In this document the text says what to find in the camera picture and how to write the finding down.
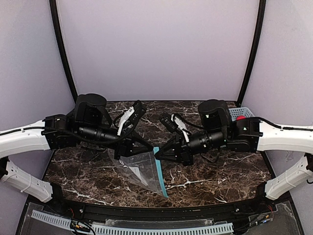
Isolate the clear zip top bag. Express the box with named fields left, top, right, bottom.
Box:
left=108, top=147, right=168, bottom=198

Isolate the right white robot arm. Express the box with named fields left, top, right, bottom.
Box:
left=155, top=99, right=313, bottom=200

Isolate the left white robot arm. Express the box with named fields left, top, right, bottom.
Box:
left=0, top=94, right=153, bottom=204

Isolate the light blue plastic basket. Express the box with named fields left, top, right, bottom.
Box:
left=229, top=107, right=254, bottom=121

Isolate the red apple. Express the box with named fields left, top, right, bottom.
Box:
left=236, top=115, right=246, bottom=120

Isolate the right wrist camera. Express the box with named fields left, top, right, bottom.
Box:
left=159, top=112, right=190, bottom=142

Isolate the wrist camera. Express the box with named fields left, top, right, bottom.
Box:
left=117, top=100, right=146, bottom=136
left=159, top=112, right=190, bottom=142

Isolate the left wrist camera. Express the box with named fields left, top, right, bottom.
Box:
left=117, top=100, right=146, bottom=136

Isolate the grey slotted cable duct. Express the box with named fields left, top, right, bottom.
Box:
left=31, top=210, right=234, bottom=235

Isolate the black front rail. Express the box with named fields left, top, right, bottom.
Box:
left=44, top=197, right=272, bottom=222

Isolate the left black frame post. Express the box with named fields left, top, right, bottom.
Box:
left=49, top=0, right=78, bottom=102

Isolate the black frame post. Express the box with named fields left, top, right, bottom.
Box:
left=49, top=0, right=78, bottom=102
left=235, top=0, right=267, bottom=107

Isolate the right black frame post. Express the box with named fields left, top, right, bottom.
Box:
left=235, top=0, right=267, bottom=107

